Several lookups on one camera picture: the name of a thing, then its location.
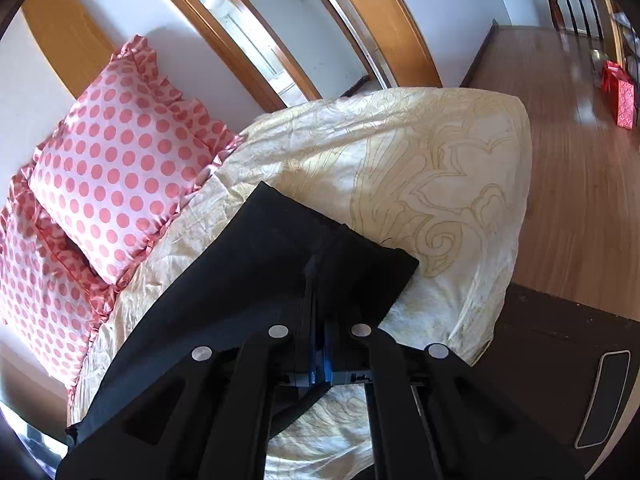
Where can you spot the cream patterned bedspread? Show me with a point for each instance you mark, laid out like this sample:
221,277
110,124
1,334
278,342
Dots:
441,173

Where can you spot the red gift bag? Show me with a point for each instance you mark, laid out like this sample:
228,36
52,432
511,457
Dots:
618,88

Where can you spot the pink polka-dot pillow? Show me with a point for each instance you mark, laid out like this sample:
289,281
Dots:
50,297
126,159

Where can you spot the wooden door frame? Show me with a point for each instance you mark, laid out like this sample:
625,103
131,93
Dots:
242,57

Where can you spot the black pants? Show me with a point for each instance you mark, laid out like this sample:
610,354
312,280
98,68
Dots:
274,256

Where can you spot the wooden stair railing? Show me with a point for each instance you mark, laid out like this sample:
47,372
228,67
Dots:
577,17

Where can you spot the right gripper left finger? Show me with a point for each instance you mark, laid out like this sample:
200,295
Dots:
210,415

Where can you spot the left pink polka-dot pillow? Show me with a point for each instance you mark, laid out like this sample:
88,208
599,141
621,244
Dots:
50,297

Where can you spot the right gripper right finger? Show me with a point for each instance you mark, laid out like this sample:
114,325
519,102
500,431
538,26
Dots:
431,416

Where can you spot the right pink polka-dot pillow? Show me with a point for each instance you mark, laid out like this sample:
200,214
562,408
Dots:
126,159

